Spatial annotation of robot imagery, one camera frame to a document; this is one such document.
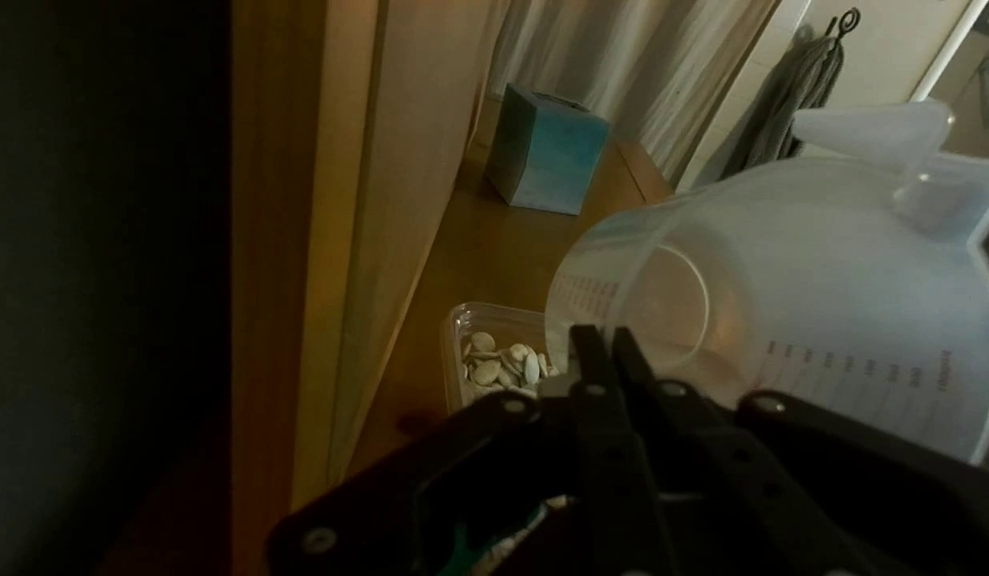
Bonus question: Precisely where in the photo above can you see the white pumpkin seeds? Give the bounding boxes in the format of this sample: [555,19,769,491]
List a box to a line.
[458,329,551,401]

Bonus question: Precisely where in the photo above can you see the teal tissue box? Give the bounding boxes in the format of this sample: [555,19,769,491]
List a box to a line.
[480,80,615,220]

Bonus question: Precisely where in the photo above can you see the translucent plastic measuring jug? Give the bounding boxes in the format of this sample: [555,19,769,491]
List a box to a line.
[542,100,989,467]

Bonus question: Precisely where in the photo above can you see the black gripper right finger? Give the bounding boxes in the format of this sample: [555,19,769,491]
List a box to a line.
[609,324,989,576]

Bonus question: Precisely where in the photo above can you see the large wooden board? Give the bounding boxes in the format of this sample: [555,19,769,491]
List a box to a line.
[227,0,508,576]

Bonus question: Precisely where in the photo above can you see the clear plastic tray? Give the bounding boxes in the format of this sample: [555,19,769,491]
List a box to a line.
[440,299,571,416]

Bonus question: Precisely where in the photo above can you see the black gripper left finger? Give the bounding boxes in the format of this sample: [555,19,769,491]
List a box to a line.
[265,320,670,576]

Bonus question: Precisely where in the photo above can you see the hanging grey garment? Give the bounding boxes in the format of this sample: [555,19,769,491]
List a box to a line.
[713,6,865,185]

